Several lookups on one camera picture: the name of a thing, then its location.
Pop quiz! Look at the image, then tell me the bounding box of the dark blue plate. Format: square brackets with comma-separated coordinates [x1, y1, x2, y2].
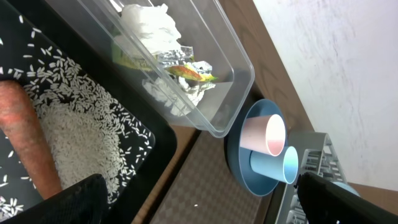
[224, 99, 282, 197]

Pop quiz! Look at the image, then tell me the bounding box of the light blue bowl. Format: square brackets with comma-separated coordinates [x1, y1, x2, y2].
[333, 181, 360, 197]

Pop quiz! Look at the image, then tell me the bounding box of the light blue cup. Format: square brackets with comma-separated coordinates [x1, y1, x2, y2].
[250, 146, 299, 184]

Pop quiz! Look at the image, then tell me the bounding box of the orange carrot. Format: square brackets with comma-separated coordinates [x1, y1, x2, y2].
[1, 80, 62, 200]

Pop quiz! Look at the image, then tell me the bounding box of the grey dishwasher rack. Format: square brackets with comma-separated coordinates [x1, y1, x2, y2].
[275, 131, 347, 224]

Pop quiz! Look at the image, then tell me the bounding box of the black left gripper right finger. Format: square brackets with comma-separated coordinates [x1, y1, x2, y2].
[295, 172, 397, 224]

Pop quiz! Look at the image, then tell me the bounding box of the white tissue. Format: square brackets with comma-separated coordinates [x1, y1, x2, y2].
[121, 4, 182, 55]

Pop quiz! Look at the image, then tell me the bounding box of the white paper napkin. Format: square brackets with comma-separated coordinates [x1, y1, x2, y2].
[142, 77, 216, 117]

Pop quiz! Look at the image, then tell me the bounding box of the pink cup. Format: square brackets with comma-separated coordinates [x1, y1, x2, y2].
[239, 114, 286, 157]

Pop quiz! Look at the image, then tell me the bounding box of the pile of white rice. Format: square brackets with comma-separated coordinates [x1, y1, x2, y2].
[1, 11, 155, 207]

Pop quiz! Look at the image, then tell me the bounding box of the clear plastic bin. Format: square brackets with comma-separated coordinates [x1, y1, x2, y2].
[49, 0, 255, 138]

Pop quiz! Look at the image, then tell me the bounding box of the yellow green snack wrapper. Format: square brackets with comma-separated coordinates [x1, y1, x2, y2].
[111, 44, 218, 82]

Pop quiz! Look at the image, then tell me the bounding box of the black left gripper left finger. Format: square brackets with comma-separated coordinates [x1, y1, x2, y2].
[3, 174, 107, 224]

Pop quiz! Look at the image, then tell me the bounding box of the brown serving tray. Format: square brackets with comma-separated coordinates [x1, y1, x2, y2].
[150, 131, 271, 224]

